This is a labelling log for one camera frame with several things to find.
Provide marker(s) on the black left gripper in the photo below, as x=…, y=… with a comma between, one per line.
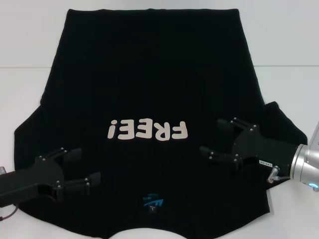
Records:
x=30, y=179

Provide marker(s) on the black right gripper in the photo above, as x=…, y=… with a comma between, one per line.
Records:
x=261, y=152

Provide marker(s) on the black t-shirt with FREE print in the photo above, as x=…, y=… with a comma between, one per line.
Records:
x=149, y=74

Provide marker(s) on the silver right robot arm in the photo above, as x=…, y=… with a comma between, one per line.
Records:
x=305, y=161

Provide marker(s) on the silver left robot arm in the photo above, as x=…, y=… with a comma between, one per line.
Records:
x=2, y=170

